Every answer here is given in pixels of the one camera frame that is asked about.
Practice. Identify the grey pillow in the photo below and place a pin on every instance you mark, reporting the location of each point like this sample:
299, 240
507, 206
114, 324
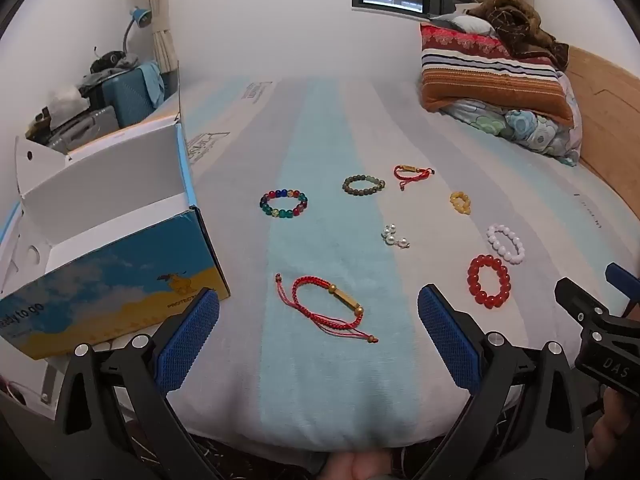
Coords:
467, 24

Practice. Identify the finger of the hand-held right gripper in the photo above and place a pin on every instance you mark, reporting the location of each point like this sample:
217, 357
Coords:
575, 297
622, 280

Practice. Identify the person's knee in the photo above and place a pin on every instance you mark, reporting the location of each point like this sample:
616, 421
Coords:
357, 467

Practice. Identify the white plastic bag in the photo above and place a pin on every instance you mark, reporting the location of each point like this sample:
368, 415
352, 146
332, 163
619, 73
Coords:
67, 102

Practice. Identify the teal suitcase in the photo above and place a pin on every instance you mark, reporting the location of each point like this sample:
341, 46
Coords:
127, 97

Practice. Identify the pearl bead jewelry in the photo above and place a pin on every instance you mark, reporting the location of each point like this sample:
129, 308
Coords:
391, 232

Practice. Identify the wooden headboard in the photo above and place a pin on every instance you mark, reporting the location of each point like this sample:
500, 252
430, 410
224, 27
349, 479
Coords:
610, 125

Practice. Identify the floral quilt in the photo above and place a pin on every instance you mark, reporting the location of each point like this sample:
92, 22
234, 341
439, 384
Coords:
525, 130

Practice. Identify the white cardboard box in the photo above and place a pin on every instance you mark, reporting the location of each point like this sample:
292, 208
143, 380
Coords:
115, 280

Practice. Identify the light blue towel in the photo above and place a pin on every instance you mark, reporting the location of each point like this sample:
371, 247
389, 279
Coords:
152, 82

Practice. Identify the brown blanket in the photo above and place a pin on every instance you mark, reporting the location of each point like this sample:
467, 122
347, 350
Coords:
520, 25

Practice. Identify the black bag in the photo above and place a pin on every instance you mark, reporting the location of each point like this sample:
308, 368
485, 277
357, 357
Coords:
107, 62

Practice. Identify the grey suitcase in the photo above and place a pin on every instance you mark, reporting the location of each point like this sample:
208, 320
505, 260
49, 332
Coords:
85, 130

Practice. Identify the grey clothes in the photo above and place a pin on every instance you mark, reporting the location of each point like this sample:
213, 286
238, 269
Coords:
97, 80

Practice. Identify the blue desk lamp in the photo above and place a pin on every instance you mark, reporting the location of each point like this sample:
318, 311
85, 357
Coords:
141, 16

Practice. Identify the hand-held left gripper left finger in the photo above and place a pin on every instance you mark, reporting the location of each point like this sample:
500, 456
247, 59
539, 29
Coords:
187, 340

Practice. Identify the striped folded blanket pile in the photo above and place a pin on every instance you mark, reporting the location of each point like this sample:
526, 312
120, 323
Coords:
490, 80

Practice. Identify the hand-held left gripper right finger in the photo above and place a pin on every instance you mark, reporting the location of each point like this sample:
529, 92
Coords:
445, 340

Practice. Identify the person's right hand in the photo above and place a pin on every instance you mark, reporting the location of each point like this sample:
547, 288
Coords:
607, 430

